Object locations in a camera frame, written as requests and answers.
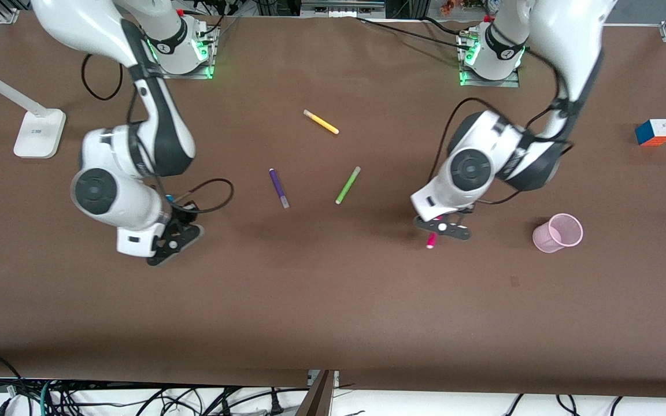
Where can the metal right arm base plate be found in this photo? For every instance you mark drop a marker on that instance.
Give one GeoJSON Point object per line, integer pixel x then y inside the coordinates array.
{"type": "Point", "coordinates": [194, 73]}

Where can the silver power strip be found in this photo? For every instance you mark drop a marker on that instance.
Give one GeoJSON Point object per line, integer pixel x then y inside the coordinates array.
{"type": "Point", "coordinates": [341, 7]}

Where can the green marker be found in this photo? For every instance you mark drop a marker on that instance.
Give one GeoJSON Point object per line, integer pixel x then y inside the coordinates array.
{"type": "Point", "coordinates": [347, 185]}

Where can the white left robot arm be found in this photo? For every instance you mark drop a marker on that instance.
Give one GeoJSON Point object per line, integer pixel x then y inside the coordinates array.
{"type": "Point", "coordinates": [564, 34]}

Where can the brown table support strut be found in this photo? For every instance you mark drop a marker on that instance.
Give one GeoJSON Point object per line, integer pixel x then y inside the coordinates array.
{"type": "Point", "coordinates": [318, 398]}

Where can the brown paper table cover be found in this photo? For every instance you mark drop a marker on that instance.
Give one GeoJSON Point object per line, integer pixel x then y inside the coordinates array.
{"type": "Point", "coordinates": [333, 300]}

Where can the purple marker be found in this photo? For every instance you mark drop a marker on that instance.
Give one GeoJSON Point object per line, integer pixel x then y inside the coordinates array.
{"type": "Point", "coordinates": [278, 186]}

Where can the yellow marker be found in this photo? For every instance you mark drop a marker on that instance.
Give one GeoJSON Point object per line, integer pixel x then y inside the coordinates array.
{"type": "Point", "coordinates": [321, 122]}

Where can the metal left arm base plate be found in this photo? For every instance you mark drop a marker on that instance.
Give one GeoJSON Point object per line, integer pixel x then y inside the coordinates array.
{"type": "Point", "coordinates": [512, 82]}

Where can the colourful puzzle cube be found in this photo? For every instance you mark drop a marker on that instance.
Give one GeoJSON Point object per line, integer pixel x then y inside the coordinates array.
{"type": "Point", "coordinates": [655, 133]}

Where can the pink marker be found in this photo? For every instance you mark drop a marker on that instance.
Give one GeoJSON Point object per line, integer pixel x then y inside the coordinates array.
{"type": "Point", "coordinates": [431, 241]}

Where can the translucent pink plastic cup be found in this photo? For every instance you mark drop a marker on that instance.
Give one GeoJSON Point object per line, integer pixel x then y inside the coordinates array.
{"type": "Point", "coordinates": [555, 236]}

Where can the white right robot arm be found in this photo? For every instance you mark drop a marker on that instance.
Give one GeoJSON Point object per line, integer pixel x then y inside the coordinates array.
{"type": "Point", "coordinates": [113, 196]}

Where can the white desk lamp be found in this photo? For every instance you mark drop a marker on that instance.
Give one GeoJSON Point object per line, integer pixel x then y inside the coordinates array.
{"type": "Point", "coordinates": [38, 136]}

